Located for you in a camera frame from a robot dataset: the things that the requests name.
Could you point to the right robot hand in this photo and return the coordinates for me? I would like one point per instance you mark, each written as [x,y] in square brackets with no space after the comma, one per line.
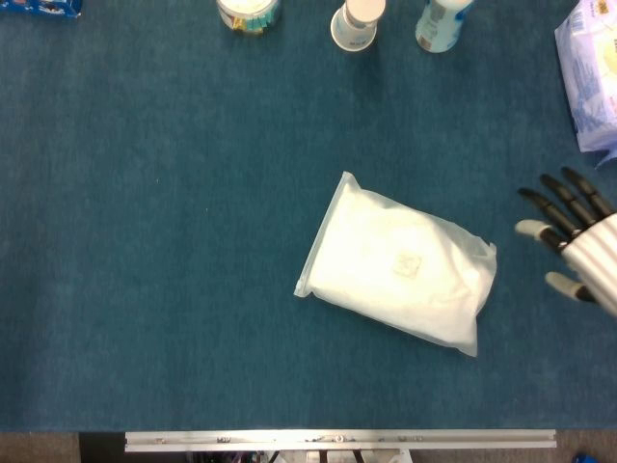
[595,251]

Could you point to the white plastic zip bag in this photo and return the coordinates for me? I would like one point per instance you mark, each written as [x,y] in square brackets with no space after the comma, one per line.
[390,275]

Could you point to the lavender tissue pack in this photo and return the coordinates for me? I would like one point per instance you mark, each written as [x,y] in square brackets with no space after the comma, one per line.
[590,77]

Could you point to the small blue object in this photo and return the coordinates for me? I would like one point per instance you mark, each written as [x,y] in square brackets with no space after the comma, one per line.
[587,458]

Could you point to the white and blue bottle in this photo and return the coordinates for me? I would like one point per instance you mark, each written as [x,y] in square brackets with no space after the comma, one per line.
[441,24]

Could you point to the white paper cup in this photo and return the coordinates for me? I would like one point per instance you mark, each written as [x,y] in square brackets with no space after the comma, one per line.
[356,24]

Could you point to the round white teal container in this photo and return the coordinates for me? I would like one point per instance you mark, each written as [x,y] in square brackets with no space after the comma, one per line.
[248,14]

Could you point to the blue snack package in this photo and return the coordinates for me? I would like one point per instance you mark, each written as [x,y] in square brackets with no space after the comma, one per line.
[43,7]

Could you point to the aluminium frame rail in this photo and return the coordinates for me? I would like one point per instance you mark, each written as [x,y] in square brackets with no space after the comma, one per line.
[337,440]

